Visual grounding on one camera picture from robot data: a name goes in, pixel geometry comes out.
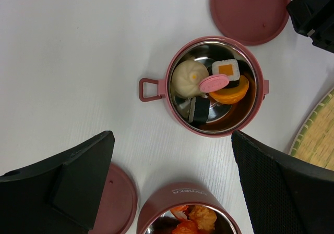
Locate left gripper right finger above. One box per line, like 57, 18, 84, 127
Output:
231, 130, 333, 233

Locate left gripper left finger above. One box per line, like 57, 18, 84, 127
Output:
1, 131, 115, 233

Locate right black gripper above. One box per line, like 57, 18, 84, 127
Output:
287, 0, 333, 53

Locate fried cutlet toy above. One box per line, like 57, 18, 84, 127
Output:
189, 205, 217, 232

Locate sushi roll orange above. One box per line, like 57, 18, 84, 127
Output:
212, 59, 241, 88

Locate red chicken wing toy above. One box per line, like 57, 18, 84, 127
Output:
172, 220, 198, 234

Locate toy shrimp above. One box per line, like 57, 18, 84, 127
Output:
170, 205, 188, 221

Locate orange toy fruit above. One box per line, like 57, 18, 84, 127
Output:
209, 75, 249, 105

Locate pink round toy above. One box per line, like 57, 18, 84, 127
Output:
199, 74, 230, 93

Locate sushi roll white centre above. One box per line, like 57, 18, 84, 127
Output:
188, 96, 210, 126

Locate white rice ball toy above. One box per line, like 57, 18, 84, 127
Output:
172, 60, 209, 98

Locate lower dark red lid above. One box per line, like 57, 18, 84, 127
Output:
89, 163, 138, 234

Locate dark red lid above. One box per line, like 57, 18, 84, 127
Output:
89, 163, 138, 234
209, 0, 291, 46

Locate upper dark red lid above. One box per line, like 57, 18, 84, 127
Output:
209, 0, 291, 46

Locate bamboo tray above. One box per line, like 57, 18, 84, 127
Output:
289, 90, 334, 170

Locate upper pink steel pot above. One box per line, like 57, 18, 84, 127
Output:
139, 36, 269, 137

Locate pink steel pot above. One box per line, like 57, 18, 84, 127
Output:
136, 181, 241, 233
139, 36, 269, 137

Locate lower pink steel pot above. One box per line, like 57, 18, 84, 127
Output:
136, 181, 241, 233

